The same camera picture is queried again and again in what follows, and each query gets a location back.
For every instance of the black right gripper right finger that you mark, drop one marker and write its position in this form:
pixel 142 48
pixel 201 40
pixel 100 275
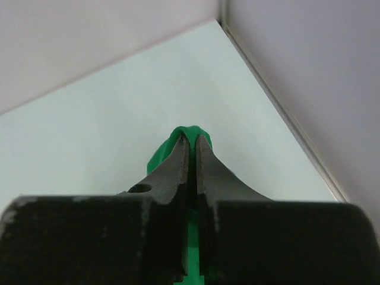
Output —
pixel 247 238

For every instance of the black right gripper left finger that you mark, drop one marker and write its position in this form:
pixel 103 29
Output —
pixel 134 237

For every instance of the green t-shirt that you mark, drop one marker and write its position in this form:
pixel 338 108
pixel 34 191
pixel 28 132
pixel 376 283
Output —
pixel 191 133

